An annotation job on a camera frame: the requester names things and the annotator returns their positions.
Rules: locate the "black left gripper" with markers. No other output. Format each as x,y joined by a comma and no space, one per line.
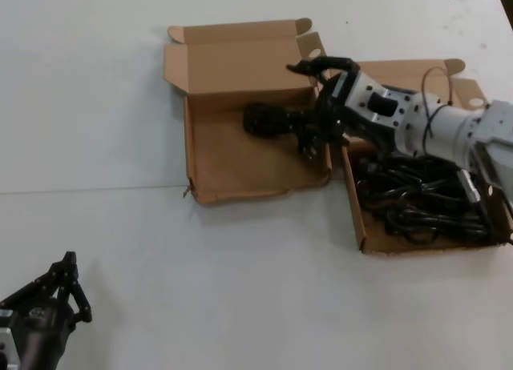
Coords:
40,330

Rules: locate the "empty brown cardboard box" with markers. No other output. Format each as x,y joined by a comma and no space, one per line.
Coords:
240,166

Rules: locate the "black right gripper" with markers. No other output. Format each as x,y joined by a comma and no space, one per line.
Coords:
324,101

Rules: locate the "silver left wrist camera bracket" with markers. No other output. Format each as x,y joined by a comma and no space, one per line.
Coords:
7,346

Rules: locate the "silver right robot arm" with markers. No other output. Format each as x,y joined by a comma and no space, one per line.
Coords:
461,125

